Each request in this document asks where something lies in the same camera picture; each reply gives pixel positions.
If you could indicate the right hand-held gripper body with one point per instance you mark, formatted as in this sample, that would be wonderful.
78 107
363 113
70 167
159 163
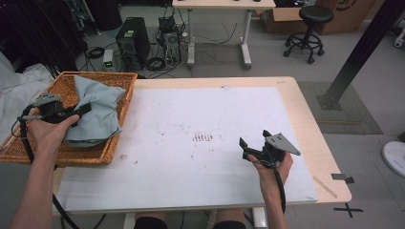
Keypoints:
280 144

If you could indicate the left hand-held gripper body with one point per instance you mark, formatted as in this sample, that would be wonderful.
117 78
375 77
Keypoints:
51 111

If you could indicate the grey printed t-shirt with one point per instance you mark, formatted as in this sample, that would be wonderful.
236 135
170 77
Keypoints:
98 117

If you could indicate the brown wicker basket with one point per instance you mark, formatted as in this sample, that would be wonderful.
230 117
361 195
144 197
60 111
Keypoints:
82 156

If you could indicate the person's left hand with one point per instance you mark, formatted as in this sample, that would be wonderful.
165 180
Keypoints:
47 136

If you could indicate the person's right hand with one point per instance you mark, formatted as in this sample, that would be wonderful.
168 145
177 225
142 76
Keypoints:
270 181

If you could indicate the white cloth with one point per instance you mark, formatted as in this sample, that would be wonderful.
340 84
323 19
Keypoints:
16 86

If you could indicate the small white device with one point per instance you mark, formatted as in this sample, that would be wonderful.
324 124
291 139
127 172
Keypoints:
108 60

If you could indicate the thin wooden stick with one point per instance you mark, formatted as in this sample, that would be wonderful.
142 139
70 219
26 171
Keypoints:
324 187

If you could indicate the white table mat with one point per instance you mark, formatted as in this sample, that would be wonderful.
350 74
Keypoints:
191 111

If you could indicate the black tape strip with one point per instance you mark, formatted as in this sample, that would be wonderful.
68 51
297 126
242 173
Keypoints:
342 178

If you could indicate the grey floor mat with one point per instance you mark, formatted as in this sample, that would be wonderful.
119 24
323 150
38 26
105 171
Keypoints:
347 120

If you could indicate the person's right leg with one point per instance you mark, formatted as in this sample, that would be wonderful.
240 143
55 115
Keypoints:
229 219

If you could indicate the person's leg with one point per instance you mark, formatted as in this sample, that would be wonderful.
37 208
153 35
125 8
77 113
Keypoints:
151 221
229 219

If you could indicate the white table leg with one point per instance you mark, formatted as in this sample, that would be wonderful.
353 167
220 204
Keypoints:
128 221
259 219

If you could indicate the black curtain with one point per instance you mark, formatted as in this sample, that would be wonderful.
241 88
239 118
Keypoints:
38 31

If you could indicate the black computer tower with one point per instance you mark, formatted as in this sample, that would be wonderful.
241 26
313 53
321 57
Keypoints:
132 41

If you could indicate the black tape cross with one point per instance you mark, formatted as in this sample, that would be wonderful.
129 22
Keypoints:
348 210

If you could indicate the open grey computer case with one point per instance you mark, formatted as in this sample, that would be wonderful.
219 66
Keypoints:
171 43

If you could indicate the open cardboard box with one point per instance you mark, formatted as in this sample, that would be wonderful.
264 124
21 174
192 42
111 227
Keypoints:
283 22

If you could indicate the white round base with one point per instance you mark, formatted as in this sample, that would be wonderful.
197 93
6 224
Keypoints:
394 157

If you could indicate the person's left leg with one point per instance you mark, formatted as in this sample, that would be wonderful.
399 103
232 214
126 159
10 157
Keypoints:
151 221

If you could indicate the black round stool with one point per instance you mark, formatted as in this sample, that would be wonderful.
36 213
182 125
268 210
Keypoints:
315 14

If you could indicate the white-legged wooden desk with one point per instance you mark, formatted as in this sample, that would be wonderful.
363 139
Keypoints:
223 4

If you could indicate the large printed cardboard box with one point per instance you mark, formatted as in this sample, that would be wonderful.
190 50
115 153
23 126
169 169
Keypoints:
347 17

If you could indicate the black metal post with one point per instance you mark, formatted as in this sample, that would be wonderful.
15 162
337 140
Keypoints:
363 47

